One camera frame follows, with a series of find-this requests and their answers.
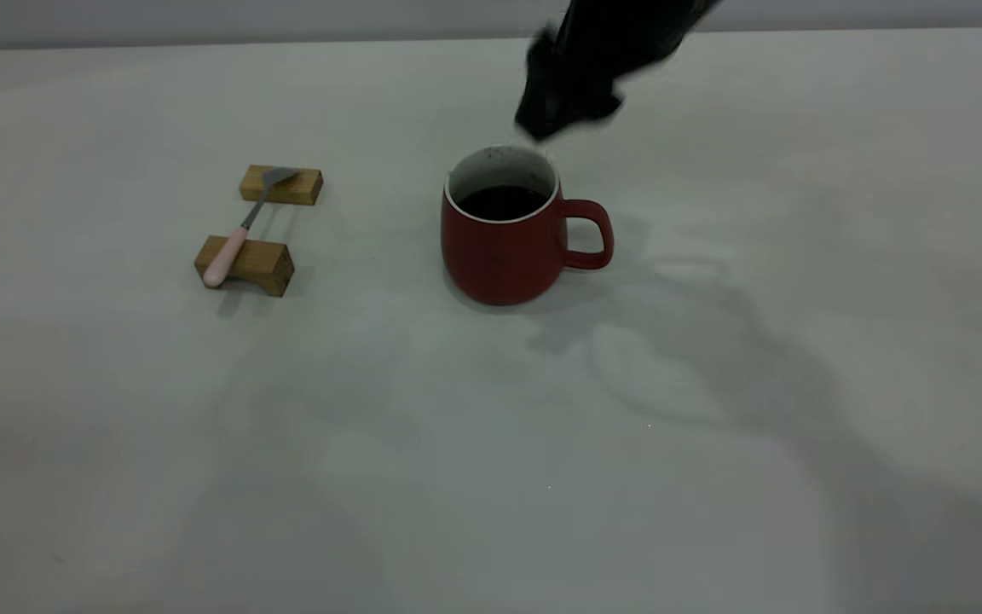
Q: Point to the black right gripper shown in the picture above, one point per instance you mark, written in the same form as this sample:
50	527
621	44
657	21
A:
619	34

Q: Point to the red ceramic mug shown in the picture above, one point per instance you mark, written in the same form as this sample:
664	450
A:
499	260

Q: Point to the dark coffee liquid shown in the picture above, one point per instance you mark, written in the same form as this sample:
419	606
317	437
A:
501	203

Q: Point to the plain rectangular wooden block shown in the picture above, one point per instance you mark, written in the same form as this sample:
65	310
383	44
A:
299	189

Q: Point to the arched wooden block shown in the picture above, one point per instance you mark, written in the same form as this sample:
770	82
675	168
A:
266	266

